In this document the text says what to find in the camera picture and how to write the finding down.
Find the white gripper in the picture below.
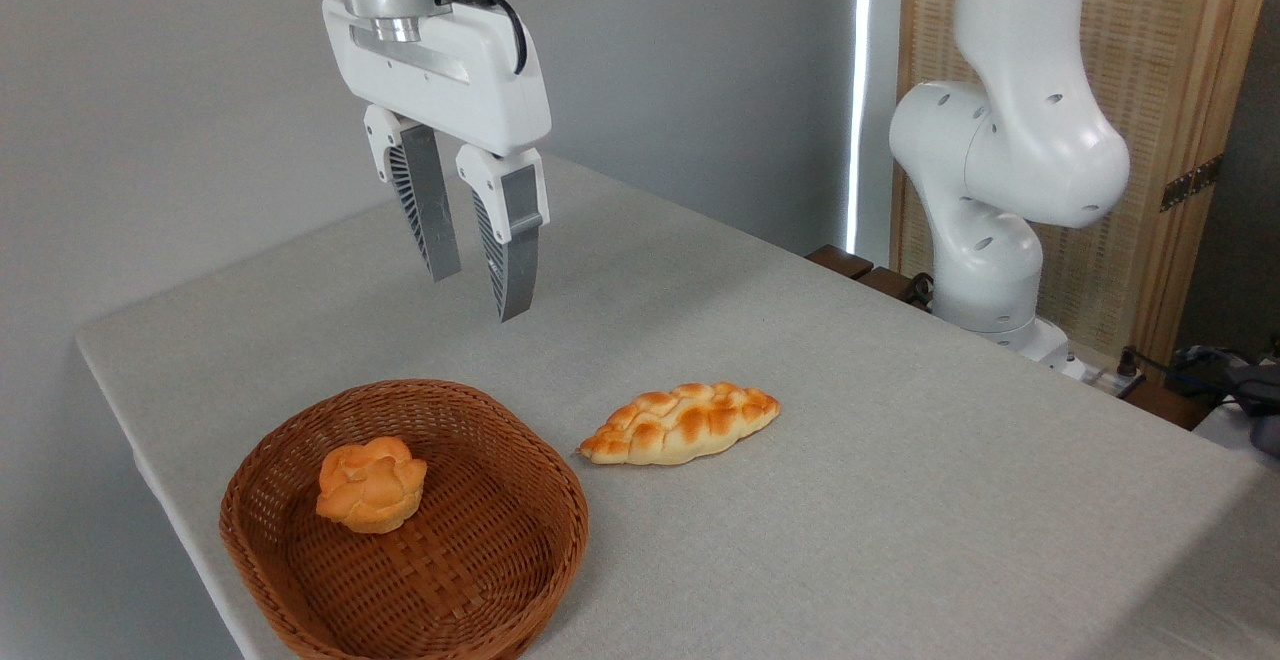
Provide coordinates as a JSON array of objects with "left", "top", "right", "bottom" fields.
[{"left": 321, "top": 0, "right": 553, "bottom": 324}]

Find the brown wicker basket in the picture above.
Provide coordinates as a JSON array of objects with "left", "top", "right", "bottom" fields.
[{"left": 219, "top": 379, "right": 590, "bottom": 660}]

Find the black cable bundle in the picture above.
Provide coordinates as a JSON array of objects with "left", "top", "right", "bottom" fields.
[{"left": 1116, "top": 338, "right": 1280, "bottom": 413}]

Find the round flower-shaped bread bun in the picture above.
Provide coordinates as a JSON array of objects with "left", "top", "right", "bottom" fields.
[{"left": 316, "top": 437, "right": 429, "bottom": 536}]

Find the long braided bread loaf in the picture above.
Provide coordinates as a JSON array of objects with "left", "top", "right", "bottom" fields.
[{"left": 578, "top": 381, "right": 781, "bottom": 467}]

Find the white power strip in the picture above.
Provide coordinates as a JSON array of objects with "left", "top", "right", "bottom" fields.
[{"left": 1058, "top": 354, "right": 1143, "bottom": 399}]

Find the brown wooden board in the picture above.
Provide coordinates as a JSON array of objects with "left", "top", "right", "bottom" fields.
[{"left": 1120, "top": 380, "right": 1217, "bottom": 432}]

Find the dark brown wooden block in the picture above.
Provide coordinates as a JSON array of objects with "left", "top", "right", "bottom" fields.
[
  {"left": 806, "top": 244, "right": 876, "bottom": 281},
  {"left": 858, "top": 266, "right": 933, "bottom": 313}
]

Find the wooden folding screen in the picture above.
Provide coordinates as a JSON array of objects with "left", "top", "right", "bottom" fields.
[{"left": 890, "top": 0, "right": 1280, "bottom": 371}]

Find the dark metal screen hinge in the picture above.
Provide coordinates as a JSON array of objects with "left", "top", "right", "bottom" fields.
[{"left": 1160, "top": 154, "right": 1224, "bottom": 213}]

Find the dark grey bag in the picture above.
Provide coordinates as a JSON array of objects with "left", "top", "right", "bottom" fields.
[{"left": 1234, "top": 364, "right": 1280, "bottom": 458}]

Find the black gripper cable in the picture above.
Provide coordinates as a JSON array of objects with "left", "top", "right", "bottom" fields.
[{"left": 439, "top": 0, "right": 529, "bottom": 76}]

